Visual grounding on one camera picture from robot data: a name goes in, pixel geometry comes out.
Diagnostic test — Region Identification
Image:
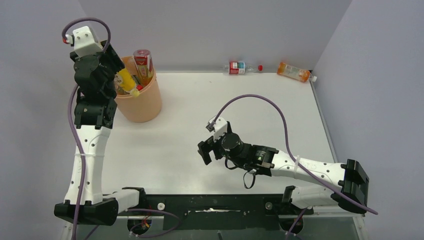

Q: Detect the orange plastic bin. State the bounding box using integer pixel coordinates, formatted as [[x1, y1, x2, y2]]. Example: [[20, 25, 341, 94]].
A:
[[115, 55, 162, 123]]

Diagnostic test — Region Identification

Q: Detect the orange drink bottle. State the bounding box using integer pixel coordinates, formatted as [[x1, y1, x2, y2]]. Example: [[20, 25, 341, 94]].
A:
[[276, 62, 317, 83]]

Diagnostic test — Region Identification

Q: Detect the red-yellow label bottle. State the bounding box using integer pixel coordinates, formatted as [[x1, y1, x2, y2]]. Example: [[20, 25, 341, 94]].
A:
[[133, 49, 154, 86]]

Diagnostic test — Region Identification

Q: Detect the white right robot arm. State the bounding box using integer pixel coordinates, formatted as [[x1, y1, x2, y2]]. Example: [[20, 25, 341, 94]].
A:
[[197, 133, 372, 214]]

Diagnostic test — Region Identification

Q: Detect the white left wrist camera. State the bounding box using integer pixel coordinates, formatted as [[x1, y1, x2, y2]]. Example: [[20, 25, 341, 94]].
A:
[[64, 26, 103, 57]]

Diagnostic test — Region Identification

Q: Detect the aluminium frame rail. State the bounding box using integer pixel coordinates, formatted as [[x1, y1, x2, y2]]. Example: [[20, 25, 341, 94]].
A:
[[76, 216, 368, 240]]

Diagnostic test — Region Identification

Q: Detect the yellow-label bottle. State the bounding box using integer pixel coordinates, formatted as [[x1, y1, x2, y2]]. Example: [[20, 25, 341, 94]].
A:
[[114, 68, 140, 98]]

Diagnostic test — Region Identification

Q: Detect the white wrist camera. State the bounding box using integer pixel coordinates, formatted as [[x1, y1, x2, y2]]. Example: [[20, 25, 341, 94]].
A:
[[206, 116, 228, 142], [64, 26, 103, 57]]

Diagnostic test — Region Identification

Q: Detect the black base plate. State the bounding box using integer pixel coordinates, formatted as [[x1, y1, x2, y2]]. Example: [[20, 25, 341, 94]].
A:
[[122, 193, 302, 236]]

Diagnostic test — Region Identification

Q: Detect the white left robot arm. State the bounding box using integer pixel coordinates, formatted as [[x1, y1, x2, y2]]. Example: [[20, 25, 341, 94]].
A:
[[54, 45, 145, 226]]

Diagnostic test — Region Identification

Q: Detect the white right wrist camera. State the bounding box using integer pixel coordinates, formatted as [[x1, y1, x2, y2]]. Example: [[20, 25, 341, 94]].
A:
[[206, 116, 228, 142]]

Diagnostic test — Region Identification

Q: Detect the red-blue label bottle red cap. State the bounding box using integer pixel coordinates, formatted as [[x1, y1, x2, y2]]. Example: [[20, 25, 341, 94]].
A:
[[222, 61, 263, 76]]

